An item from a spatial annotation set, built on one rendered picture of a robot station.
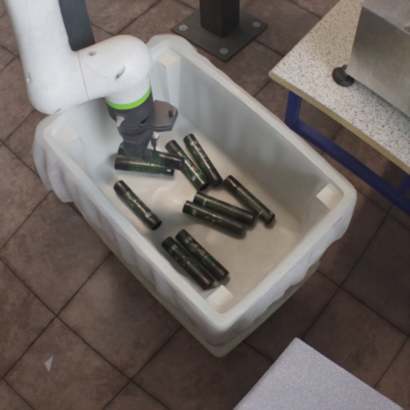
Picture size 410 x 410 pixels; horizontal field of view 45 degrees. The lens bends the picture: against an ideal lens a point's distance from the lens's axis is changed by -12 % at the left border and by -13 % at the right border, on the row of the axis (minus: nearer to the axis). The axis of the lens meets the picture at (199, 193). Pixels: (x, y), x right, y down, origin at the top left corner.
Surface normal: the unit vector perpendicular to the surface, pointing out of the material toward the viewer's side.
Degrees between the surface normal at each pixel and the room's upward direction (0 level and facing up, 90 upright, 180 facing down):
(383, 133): 0
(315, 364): 0
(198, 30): 0
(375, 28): 90
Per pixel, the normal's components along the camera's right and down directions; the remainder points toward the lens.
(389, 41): -0.63, 0.71
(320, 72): -0.04, -0.43
